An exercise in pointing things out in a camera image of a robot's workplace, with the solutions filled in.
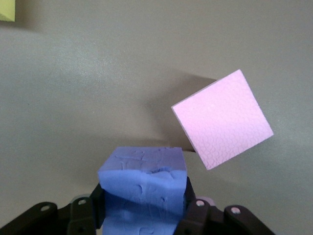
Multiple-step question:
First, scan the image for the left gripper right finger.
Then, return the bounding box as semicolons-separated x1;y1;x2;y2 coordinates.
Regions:
173;176;277;235

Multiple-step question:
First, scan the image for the brown paper table cover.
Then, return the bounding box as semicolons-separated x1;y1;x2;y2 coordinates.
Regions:
0;0;313;235

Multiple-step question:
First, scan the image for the purple foam cube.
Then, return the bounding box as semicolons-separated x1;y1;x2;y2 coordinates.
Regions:
97;146;188;235

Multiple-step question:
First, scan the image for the yellow foam cube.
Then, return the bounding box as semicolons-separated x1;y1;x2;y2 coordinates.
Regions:
0;0;16;23

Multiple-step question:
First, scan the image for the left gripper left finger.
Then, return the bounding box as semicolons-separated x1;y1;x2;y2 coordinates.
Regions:
0;182;106;235

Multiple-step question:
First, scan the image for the pink foam cube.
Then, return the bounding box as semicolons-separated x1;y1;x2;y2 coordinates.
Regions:
170;69;274;171

